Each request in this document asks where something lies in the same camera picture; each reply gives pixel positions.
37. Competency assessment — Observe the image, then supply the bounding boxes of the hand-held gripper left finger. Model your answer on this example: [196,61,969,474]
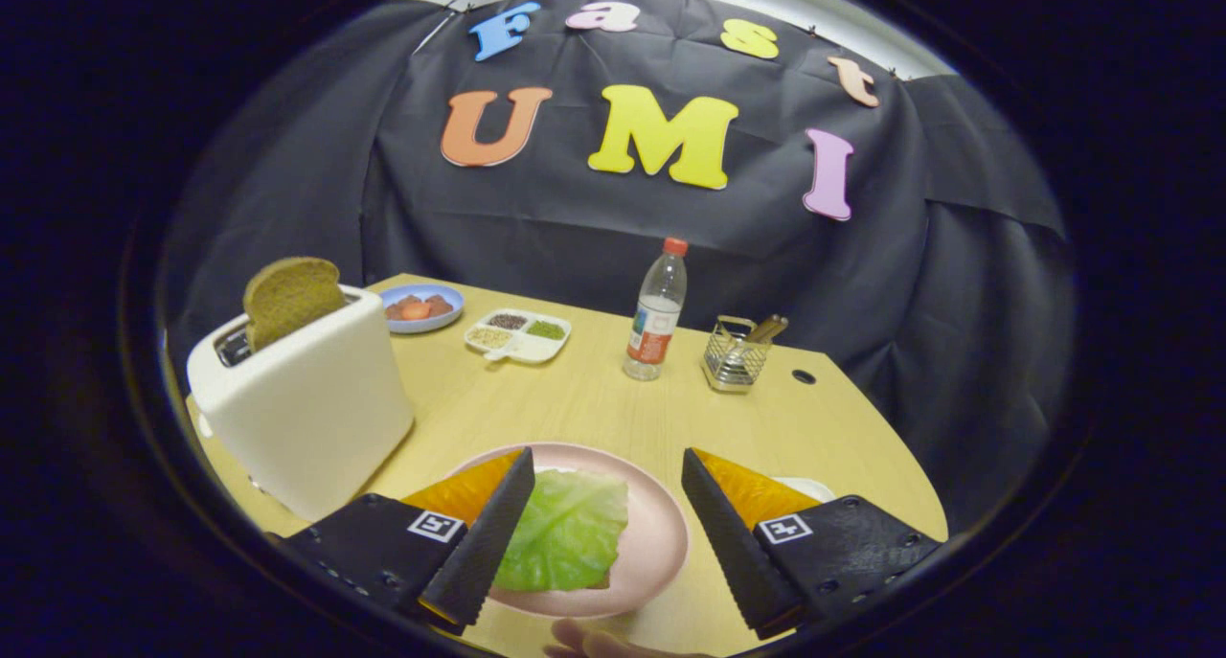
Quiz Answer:
[278,446,536,637]

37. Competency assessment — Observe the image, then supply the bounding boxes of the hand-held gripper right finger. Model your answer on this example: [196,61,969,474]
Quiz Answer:
[681,447,944,640]

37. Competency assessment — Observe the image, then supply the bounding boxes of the green lettuce leaf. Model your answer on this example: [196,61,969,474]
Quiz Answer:
[493,466,630,593]

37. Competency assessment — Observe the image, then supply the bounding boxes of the toasted brown bread slice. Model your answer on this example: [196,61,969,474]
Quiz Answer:
[242,257,348,353]

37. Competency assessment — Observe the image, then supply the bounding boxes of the pink plate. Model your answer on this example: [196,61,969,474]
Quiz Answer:
[450,442,691,620]

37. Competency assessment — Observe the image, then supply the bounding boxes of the small white plate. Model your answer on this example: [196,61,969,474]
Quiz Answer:
[771,477,836,504]

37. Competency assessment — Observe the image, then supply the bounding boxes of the white divided seasoning tray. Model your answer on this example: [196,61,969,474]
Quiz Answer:
[464,308,573,364]

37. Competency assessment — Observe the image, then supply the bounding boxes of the white toaster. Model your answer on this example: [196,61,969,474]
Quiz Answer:
[187,284,416,523]

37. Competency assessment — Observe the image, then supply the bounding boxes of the wooden utensils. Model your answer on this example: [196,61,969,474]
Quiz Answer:
[742,314,790,348]

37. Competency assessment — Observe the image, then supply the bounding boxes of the clear plastic water bottle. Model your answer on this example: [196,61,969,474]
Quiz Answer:
[623,238,690,382]

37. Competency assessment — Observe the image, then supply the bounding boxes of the blue plate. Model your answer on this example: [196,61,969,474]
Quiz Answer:
[379,284,465,334]

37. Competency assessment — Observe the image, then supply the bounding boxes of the red tomato slices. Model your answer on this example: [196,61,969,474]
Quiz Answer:
[385,294,454,322]

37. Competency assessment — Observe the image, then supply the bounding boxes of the black backdrop cloth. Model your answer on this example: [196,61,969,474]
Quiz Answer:
[158,0,1078,534]

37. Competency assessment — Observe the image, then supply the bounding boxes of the metal wire mesh holder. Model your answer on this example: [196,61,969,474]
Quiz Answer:
[701,315,773,394]

